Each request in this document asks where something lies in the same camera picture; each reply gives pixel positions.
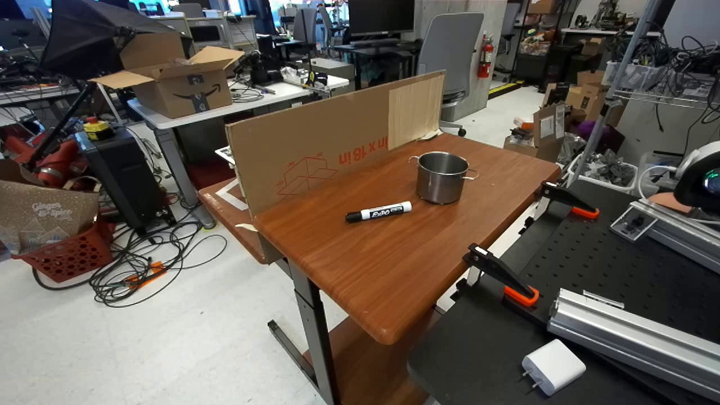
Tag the black and white marker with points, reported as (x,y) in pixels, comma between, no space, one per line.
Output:
(379,211)

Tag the small steel pot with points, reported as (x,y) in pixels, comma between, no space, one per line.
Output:
(442,175)

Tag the wooden desk with metal legs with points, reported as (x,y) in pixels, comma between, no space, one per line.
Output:
(364,290)

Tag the brown cardboard panel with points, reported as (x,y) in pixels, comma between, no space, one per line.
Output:
(283,154)

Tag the light wooden board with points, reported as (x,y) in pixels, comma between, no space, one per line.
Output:
(414,109)

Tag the grey background desk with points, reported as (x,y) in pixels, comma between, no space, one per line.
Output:
(246,104)

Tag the grey office chair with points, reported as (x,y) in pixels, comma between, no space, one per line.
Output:
(450,46)

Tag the red fire extinguisher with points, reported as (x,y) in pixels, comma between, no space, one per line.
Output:
(483,63)

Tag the black perforated breadboard table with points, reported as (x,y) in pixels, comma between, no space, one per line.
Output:
(473,353)

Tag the near black orange clamp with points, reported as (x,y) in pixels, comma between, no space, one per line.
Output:
(516,288)

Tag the black orange clamp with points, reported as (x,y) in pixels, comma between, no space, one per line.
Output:
(576,206)
(516,288)

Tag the black computer monitor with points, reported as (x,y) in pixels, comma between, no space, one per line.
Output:
(370,17)

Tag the far black orange clamp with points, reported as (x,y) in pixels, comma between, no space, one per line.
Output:
(576,206)

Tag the open cardboard box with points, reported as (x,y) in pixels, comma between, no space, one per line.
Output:
(169,81)

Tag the black control box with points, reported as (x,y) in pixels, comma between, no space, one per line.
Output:
(123,173)

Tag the white power adapter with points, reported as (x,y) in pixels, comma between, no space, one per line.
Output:
(551,368)

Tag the red plastic basket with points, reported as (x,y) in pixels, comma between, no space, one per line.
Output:
(73,255)

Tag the yellow emergency stop button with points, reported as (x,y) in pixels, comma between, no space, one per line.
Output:
(96,128)

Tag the black photography umbrella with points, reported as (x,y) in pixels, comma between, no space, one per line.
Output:
(85,39)

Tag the brown paper bag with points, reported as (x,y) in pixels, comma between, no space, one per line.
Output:
(34,213)

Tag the near aluminium extrusion rail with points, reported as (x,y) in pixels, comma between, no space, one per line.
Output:
(645,345)

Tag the aluminium extrusion rail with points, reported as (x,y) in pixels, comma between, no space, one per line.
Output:
(684,236)
(645,345)

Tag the far aluminium extrusion rail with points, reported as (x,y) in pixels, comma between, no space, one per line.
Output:
(684,236)

